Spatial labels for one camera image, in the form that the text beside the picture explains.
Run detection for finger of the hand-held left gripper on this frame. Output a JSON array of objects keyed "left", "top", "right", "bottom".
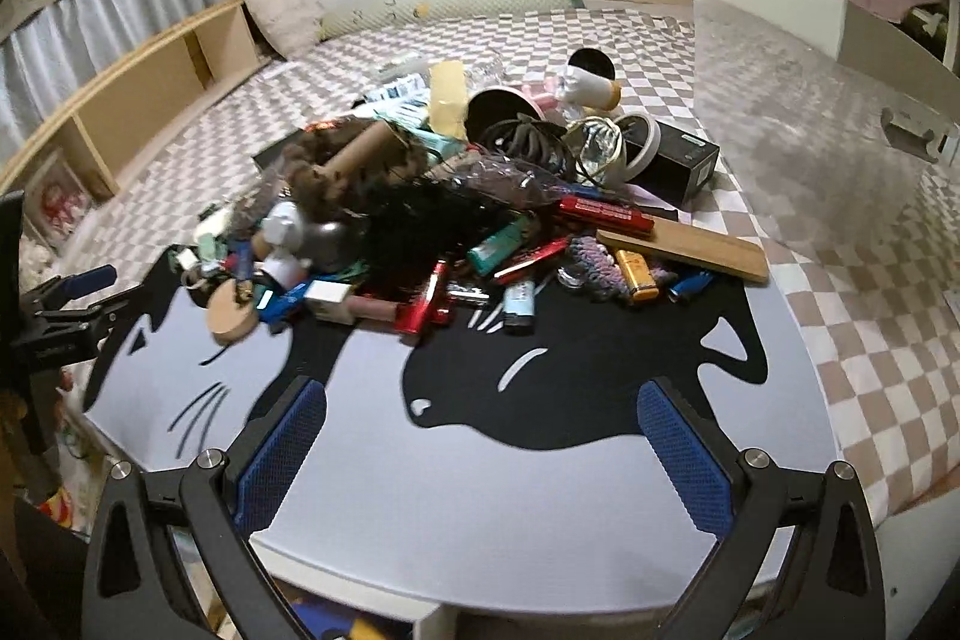
[
  {"left": 75, "top": 286, "right": 145, "bottom": 341},
  {"left": 64, "top": 265, "right": 119, "bottom": 300}
]

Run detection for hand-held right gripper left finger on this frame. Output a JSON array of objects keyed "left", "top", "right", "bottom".
[{"left": 81, "top": 376, "right": 329, "bottom": 640}]

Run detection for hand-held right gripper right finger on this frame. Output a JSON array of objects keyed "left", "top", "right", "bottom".
[{"left": 637, "top": 376, "right": 890, "bottom": 640}]

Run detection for bamboo board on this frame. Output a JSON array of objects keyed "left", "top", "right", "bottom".
[{"left": 596, "top": 227, "right": 772, "bottom": 285}]

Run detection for clear plastic container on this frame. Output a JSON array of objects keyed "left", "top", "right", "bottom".
[{"left": 682, "top": 0, "right": 960, "bottom": 281}]

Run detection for framed picture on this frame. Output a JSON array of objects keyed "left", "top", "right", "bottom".
[{"left": 22, "top": 152, "right": 95, "bottom": 251}]

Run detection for round wooden disc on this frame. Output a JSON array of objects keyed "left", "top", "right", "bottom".
[{"left": 206, "top": 276, "right": 260, "bottom": 345}]

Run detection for blue plastic item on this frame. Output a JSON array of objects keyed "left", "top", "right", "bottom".
[{"left": 259, "top": 284, "right": 308, "bottom": 330}]

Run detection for small white box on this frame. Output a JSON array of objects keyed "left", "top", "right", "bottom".
[{"left": 304, "top": 278, "right": 357, "bottom": 322}]

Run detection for brown pink tube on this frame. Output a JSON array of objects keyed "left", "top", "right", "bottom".
[{"left": 349, "top": 293, "right": 402, "bottom": 326}]

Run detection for blue lighter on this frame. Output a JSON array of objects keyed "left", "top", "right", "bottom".
[{"left": 667, "top": 271, "right": 715, "bottom": 304}]

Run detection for colourful floor toys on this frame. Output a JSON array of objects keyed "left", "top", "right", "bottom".
[{"left": 285, "top": 580, "right": 421, "bottom": 640}]

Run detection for grey black cat print mat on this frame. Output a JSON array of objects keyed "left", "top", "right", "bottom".
[{"left": 81, "top": 250, "right": 837, "bottom": 611}]

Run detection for white mini fan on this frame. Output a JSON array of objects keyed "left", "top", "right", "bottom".
[{"left": 259, "top": 201, "right": 312, "bottom": 285}]

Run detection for yellow lighter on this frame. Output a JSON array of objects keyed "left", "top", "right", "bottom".
[{"left": 615, "top": 250, "right": 661, "bottom": 304}]

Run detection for red metallic tube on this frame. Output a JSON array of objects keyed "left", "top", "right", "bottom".
[{"left": 397, "top": 257, "right": 455, "bottom": 333}]

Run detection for wooden shelf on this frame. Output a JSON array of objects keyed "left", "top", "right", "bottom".
[{"left": 0, "top": 0, "right": 263, "bottom": 199}]

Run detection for pink purple crochet piece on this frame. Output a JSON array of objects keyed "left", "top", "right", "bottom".
[{"left": 559, "top": 235, "right": 680, "bottom": 304}]

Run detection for grey ball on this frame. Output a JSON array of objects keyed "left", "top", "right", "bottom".
[{"left": 300, "top": 220, "right": 355, "bottom": 274}]

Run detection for light teal lighter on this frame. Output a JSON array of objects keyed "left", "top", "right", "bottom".
[{"left": 502, "top": 280, "right": 537, "bottom": 333}]

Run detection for brown furry toy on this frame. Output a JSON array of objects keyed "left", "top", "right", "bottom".
[{"left": 277, "top": 115, "right": 432, "bottom": 221}]

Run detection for red pen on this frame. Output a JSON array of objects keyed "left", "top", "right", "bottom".
[{"left": 495, "top": 239, "right": 571, "bottom": 283}]

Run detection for red metal case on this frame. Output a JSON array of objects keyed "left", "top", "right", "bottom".
[{"left": 556, "top": 195, "right": 655, "bottom": 240}]

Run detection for black feather duster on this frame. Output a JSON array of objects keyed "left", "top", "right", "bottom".
[{"left": 352, "top": 171, "right": 511, "bottom": 296}]

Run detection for white curtain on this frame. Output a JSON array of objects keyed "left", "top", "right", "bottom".
[{"left": 0, "top": 0, "right": 226, "bottom": 146}]

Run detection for green lighter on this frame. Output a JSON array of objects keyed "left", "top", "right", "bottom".
[{"left": 469, "top": 214, "right": 541, "bottom": 277}]

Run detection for cardboard tube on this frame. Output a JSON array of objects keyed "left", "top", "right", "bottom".
[{"left": 319, "top": 126, "right": 406, "bottom": 180}]

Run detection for black cardboard box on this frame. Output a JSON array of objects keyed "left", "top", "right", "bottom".
[{"left": 622, "top": 119, "right": 721, "bottom": 208}]

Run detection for white tape roll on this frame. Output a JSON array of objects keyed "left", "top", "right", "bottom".
[{"left": 592, "top": 111, "right": 661, "bottom": 184}]

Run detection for gold mesh bag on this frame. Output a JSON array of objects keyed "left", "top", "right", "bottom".
[{"left": 562, "top": 115, "right": 627, "bottom": 187}]

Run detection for clear plastic bag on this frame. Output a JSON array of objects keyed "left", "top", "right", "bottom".
[{"left": 442, "top": 156, "right": 578, "bottom": 214}]

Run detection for cream pillow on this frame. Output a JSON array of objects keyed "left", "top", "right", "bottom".
[{"left": 241, "top": 0, "right": 325, "bottom": 58}]

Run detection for patterned packets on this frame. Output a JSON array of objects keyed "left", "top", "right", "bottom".
[{"left": 371, "top": 70, "right": 432, "bottom": 124}]

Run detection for white bottle with black base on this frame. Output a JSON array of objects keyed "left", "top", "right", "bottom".
[{"left": 562, "top": 47, "right": 622, "bottom": 112}]

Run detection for yellow sponge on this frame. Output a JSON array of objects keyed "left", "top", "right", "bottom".
[{"left": 427, "top": 59, "right": 470, "bottom": 139}]

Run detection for pink plastic item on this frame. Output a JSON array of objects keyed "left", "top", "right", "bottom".
[{"left": 517, "top": 77, "right": 563, "bottom": 112}]

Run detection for black round tin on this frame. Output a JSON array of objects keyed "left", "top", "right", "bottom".
[{"left": 465, "top": 87, "right": 548, "bottom": 146}]

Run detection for black cable coil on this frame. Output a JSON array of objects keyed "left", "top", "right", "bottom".
[{"left": 480, "top": 115, "right": 578, "bottom": 172}]

